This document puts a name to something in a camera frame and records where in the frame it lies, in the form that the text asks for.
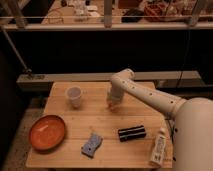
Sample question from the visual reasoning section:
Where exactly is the diagonal metal pole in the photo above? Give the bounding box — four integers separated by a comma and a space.
0, 26, 32, 77

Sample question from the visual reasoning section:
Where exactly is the grey metal beam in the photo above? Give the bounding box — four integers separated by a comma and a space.
16, 71, 204, 92

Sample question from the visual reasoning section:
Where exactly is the orange bowl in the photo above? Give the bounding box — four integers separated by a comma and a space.
28, 115, 66, 151

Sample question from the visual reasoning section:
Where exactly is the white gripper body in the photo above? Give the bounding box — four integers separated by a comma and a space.
107, 87, 124, 106

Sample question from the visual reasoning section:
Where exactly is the black object on shelf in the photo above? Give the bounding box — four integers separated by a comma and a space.
121, 8, 144, 23

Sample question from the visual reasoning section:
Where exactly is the wooden table board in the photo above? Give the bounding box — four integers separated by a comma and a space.
26, 82, 166, 169

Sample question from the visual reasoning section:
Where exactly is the white bottle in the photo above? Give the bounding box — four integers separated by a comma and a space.
150, 127, 166, 167

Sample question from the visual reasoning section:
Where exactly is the black striped box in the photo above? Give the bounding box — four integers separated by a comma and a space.
118, 125, 146, 142

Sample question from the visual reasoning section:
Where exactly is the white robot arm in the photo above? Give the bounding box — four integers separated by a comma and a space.
107, 69, 213, 171

